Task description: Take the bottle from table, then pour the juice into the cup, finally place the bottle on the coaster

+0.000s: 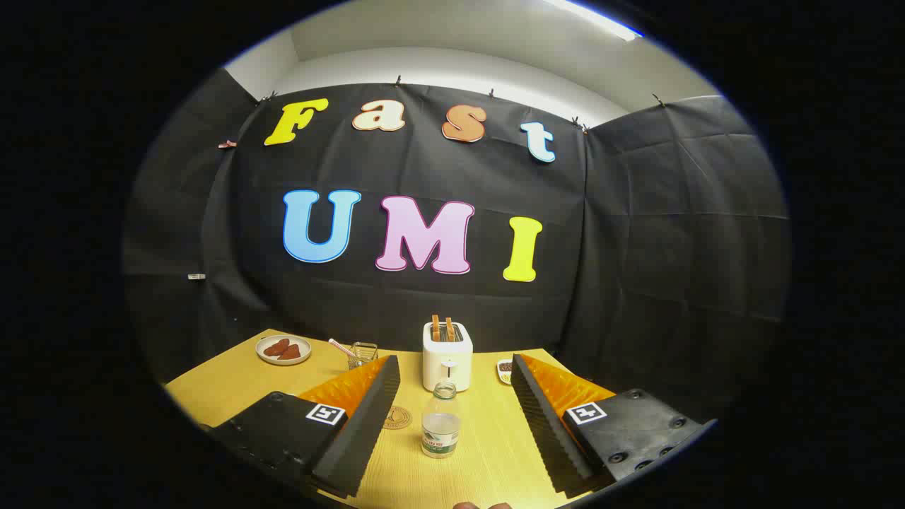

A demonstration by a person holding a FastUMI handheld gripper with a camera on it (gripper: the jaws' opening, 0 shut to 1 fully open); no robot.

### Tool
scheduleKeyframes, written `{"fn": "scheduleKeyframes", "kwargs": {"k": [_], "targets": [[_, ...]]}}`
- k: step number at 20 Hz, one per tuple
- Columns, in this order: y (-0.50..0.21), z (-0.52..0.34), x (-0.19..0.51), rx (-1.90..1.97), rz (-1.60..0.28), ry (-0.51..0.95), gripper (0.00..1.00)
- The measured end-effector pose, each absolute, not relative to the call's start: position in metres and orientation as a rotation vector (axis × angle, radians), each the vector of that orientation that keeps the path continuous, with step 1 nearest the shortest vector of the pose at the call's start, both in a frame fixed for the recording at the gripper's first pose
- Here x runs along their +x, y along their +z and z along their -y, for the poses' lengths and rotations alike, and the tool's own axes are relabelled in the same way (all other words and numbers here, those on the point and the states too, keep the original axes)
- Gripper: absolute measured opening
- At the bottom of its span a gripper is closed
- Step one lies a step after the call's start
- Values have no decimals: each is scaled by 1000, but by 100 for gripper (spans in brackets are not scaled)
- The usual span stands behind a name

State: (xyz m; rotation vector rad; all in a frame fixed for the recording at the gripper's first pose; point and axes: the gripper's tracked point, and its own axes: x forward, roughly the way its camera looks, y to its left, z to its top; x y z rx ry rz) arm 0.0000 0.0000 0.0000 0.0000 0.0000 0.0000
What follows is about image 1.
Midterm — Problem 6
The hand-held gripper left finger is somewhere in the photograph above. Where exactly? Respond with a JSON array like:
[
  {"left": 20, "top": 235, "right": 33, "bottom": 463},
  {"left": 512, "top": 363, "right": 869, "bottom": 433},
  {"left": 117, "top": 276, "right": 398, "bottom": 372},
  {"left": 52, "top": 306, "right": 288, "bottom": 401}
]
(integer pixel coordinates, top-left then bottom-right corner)
[{"left": 202, "top": 355, "right": 401, "bottom": 499}]

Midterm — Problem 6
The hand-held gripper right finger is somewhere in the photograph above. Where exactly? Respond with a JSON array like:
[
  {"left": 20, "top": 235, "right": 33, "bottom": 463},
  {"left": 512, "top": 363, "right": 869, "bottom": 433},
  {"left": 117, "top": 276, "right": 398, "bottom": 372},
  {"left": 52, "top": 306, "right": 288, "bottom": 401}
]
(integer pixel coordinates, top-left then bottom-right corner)
[{"left": 510, "top": 353, "right": 718, "bottom": 499}]

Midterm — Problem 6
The clear plastic juice bottle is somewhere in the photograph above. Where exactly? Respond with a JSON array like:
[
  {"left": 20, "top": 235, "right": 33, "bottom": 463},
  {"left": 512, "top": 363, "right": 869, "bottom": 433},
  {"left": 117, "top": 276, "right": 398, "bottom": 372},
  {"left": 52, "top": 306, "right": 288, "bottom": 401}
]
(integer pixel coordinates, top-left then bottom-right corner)
[{"left": 421, "top": 380, "right": 462, "bottom": 459}]

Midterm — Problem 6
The wooden table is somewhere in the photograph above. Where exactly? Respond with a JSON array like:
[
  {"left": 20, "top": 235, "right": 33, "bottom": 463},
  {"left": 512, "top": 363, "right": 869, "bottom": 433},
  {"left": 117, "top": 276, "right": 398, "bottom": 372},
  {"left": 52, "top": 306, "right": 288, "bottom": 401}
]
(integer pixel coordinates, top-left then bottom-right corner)
[{"left": 164, "top": 329, "right": 616, "bottom": 509}]

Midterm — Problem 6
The white round plate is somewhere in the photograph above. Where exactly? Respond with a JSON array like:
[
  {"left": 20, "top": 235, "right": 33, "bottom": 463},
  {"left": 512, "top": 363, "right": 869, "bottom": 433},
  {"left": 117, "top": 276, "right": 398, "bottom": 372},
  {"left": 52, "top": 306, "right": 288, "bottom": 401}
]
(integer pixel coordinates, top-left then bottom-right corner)
[{"left": 255, "top": 334, "right": 313, "bottom": 366}]

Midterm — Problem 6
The white toaster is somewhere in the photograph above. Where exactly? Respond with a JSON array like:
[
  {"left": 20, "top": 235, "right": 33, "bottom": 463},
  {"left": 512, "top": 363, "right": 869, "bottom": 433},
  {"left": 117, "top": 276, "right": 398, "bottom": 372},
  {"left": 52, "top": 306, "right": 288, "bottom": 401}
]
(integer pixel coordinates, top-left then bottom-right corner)
[{"left": 422, "top": 322, "right": 474, "bottom": 392}]

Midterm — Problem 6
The black backdrop cloth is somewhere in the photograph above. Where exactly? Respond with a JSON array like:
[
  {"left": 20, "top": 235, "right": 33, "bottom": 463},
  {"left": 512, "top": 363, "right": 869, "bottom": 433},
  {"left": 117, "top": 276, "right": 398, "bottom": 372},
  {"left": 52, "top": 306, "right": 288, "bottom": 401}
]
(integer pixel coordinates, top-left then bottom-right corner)
[{"left": 122, "top": 67, "right": 791, "bottom": 418}]

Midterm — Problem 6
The wire mesh holder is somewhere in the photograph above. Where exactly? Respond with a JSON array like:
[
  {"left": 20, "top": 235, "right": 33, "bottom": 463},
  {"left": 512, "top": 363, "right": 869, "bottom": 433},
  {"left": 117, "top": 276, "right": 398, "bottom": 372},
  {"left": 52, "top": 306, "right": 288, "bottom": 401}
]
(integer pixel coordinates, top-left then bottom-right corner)
[{"left": 347, "top": 341, "right": 379, "bottom": 370}]

